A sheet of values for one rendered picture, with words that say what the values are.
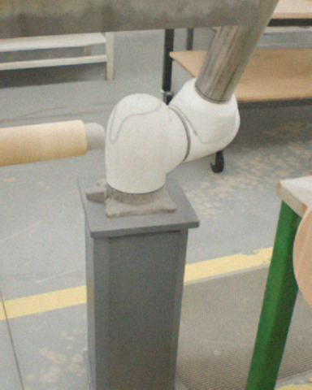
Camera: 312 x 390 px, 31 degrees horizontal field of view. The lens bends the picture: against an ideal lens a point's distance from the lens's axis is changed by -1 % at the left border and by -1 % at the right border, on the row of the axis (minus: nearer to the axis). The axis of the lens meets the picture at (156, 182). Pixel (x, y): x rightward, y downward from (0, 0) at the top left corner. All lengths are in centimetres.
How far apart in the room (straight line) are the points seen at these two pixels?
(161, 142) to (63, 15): 106
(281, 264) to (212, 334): 94
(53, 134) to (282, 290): 84
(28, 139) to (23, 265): 195
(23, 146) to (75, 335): 164
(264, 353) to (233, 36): 73
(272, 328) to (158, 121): 54
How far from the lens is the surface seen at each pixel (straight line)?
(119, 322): 157
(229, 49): 133
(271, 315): 129
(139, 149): 134
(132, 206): 141
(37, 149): 49
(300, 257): 60
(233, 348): 207
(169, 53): 373
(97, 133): 50
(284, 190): 113
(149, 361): 171
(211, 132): 144
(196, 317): 217
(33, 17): 31
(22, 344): 208
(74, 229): 261
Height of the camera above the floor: 146
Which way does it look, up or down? 29 degrees down
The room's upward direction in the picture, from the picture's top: 3 degrees clockwise
